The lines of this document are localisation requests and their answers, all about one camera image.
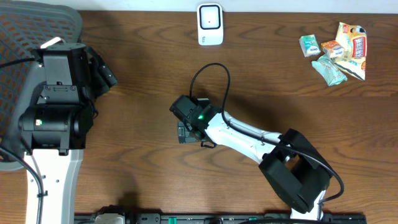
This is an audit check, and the small teal snack box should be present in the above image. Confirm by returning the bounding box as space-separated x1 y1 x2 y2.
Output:
298 34 321 57

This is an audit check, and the teal snack pack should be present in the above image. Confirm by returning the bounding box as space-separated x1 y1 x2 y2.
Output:
312 55 348 86

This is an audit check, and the small orange snack box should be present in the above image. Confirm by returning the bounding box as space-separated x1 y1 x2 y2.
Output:
321 40 345 58

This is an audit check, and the yellow snack chip bag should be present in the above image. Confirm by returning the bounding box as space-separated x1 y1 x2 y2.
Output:
333 22 368 81

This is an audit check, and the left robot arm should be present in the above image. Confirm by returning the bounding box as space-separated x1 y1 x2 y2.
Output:
17 37 118 223

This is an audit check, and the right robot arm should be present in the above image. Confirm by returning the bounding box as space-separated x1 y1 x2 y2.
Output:
170 95 332 220

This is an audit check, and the white barcode scanner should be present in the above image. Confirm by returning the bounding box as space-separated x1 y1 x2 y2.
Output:
197 3 224 46

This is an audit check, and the dark grey plastic basket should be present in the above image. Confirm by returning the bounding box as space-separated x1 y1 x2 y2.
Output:
1 1 83 157

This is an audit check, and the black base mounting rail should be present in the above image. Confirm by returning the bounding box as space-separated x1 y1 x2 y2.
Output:
74 212 368 224

